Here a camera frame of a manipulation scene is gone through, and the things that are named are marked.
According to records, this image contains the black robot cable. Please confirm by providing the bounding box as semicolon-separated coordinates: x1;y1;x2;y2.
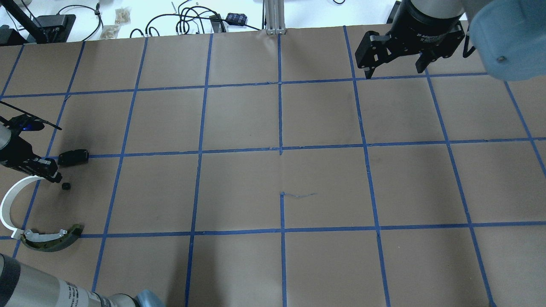
0;100;63;131

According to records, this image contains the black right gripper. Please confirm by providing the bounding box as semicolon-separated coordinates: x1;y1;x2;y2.
355;0;465;79

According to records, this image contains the black box on desk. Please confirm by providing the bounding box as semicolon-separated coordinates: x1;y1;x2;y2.
33;14;76;43

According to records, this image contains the white curved plastic band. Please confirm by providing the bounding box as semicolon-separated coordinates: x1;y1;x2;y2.
0;176;41;240

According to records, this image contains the black curved brake shoe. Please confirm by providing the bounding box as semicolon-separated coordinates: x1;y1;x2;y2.
20;224;84;252

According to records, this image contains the coiled black cable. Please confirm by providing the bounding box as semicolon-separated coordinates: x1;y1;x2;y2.
130;0;227;39

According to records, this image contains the small loose black cable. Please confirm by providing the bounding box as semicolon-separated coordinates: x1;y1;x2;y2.
58;3;104;42

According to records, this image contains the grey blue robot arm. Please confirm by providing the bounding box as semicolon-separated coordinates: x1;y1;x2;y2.
1;112;164;307

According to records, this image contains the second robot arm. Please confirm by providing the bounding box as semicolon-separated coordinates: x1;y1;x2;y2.
354;0;546;81

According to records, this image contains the blue checked small pouch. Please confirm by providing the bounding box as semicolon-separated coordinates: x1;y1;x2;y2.
225;12;248;26

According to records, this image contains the small black block part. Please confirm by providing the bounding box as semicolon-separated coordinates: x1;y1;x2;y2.
57;148;90;167

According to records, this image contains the aluminium frame post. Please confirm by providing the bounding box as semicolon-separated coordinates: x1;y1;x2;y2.
262;0;286;35

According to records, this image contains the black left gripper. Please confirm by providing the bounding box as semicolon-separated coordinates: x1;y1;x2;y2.
0;115;62;183

